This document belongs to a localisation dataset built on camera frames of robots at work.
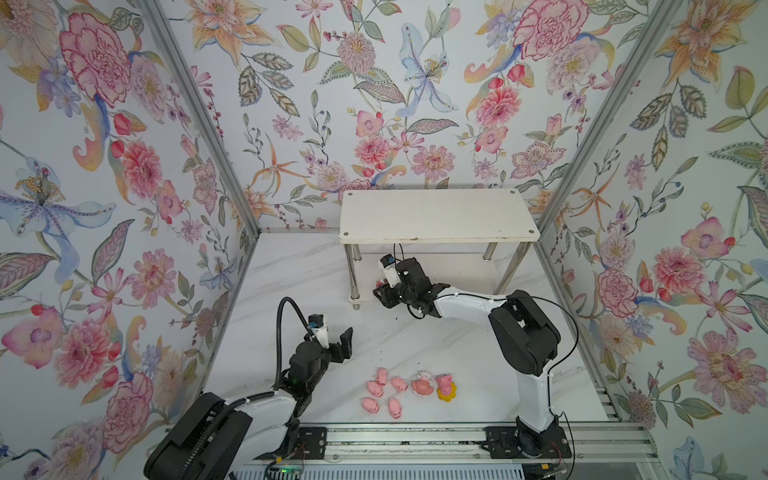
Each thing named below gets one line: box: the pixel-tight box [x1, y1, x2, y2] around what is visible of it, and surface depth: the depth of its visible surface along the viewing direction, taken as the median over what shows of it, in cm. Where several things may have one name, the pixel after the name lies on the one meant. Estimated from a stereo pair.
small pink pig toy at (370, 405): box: [361, 397, 379, 414], surface depth 80 cm
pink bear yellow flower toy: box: [435, 374, 457, 403], surface depth 83 cm
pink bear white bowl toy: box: [411, 371, 434, 396], surface depth 83 cm
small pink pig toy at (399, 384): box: [391, 377, 408, 392], surface depth 83 cm
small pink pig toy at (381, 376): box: [376, 367, 389, 386], surface depth 85 cm
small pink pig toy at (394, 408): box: [388, 397, 403, 419], surface depth 80 cm
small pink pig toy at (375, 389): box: [367, 381, 384, 398], surface depth 83 cm
